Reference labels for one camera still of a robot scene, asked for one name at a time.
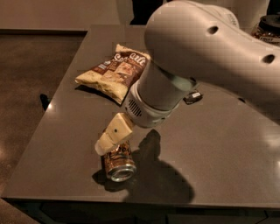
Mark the chip bag white and brown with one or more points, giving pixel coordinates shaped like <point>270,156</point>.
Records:
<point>114,77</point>

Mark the black candy bar wrapper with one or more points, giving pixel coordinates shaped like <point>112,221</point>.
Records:
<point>193,97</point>

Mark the dark person legs in background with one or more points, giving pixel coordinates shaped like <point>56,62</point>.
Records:
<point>143,9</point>

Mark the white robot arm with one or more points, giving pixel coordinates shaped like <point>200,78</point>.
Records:
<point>190,42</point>

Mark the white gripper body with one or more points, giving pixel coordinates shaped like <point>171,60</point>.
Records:
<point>144,113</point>

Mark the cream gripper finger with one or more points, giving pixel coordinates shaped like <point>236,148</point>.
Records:
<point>117,132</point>

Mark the orange soda can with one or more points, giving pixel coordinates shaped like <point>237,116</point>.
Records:
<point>119,164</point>

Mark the snack jar with black lid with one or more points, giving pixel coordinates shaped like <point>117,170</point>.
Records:
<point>268,30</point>

